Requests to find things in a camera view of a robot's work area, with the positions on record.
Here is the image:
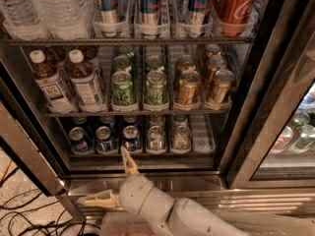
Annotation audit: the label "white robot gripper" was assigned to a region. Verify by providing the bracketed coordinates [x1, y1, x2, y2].
[78, 147, 174, 225]

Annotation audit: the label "blue pepsi can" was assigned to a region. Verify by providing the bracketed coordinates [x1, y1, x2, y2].
[122, 126, 141, 151]
[95, 126, 117, 153]
[69, 127, 93, 154]

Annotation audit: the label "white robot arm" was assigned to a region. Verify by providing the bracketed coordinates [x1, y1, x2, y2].
[78, 147, 248, 236]

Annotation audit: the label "silver can lane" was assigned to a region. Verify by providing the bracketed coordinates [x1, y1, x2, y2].
[147, 126, 165, 150]
[172, 126, 191, 150]

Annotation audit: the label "green can front left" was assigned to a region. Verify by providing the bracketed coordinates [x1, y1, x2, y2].
[111, 71, 136, 106]

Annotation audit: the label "green can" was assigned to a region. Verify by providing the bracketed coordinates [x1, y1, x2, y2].
[111, 71, 136, 106]
[146, 70, 167, 105]

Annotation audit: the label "green can front right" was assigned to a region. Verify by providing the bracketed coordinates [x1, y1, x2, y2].
[146, 70, 167, 105]

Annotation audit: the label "stainless fridge door left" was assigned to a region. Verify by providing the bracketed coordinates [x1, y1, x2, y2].
[0, 103, 63, 196]

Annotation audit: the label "green can second row left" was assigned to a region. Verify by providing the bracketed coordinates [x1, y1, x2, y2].
[113, 55, 133, 74]

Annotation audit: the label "green can second row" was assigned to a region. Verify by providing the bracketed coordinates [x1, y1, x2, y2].
[146, 55, 164, 72]
[113, 55, 133, 74]

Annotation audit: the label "gold can front left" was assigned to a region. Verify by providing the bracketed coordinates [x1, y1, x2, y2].
[175, 70, 200, 105]

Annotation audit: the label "gold can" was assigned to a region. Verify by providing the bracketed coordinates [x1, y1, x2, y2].
[201, 43, 221, 62]
[175, 70, 200, 105]
[207, 70, 235, 104]

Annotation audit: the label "green can second row right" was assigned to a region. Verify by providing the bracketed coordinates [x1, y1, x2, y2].
[146, 55, 164, 72]

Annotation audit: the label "gold can second row left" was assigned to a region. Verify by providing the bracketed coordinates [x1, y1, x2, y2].
[175, 54, 196, 78]

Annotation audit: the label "gold can second row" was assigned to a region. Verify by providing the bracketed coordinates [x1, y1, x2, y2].
[202, 55, 227, 87]
[175, 54, 196, 78]

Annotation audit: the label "gold can front right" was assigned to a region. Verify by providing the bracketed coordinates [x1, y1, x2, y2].
[207, 70, 235, 104]

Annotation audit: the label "gold can second row right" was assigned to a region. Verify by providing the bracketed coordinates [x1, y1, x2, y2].
[202, 55, 227, 87]

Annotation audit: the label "glass fridge door right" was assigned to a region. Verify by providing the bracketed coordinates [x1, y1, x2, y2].
[227, 0, 315, 189]

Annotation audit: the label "gold can back right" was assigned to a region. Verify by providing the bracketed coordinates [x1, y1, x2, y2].
[201, 43, 221, 62]

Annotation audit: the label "red bull can middle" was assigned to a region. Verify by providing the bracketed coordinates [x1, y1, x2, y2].
[139, 0, 161, 38]

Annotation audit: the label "red bull can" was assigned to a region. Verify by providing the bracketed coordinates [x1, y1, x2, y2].
[184, 0, 212, 37]
[98, 0, 128, 37]
[139, 0, 161, 38]

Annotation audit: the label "red bull can left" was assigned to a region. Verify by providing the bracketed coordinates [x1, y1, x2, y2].
[98, 0, 128, 37]

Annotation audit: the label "red bull can right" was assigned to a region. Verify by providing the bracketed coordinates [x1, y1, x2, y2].
[184, 0, 212, 37]

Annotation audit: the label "red coca cola can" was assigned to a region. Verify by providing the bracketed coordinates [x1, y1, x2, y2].
[214, 0, 255, 36]

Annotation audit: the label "clear plastic bin left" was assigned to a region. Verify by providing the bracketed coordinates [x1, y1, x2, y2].
[99, 212, 157, 236]

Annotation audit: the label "clear plastic bin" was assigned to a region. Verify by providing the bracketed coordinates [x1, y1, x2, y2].
[99, 212, 157, 236]
[217, 211, 315, 236]

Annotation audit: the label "tea bottle right front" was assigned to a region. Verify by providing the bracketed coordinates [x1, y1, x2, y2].
[69, 49, 104, 106]

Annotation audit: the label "tea bottle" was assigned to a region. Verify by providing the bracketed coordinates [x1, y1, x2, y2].
[69, 49, 104, 106]
[30, 50, 75, 113]

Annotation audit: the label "tea bottle left front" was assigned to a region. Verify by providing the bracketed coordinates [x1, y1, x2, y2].
[30, 50, 75, 113]

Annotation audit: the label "clear plastic bin right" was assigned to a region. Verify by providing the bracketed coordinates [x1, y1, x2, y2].
[217, 211, 315, 236]

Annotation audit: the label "water bottle right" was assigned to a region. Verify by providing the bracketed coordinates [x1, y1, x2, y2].
[41, 0, 92, 40]

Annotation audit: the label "water bottle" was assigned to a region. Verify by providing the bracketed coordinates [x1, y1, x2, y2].
[41, 0, 92, 40]
[0, 0, 49, 40]

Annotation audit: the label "water bottle left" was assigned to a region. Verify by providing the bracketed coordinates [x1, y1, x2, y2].
[0, 0, 49, 40]

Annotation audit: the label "black floor cables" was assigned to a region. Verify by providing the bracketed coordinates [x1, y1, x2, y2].
[0, 165, 101, 236]

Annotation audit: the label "orange floor cable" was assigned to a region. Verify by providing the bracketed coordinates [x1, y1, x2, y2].
[0, 159, 14, 184]

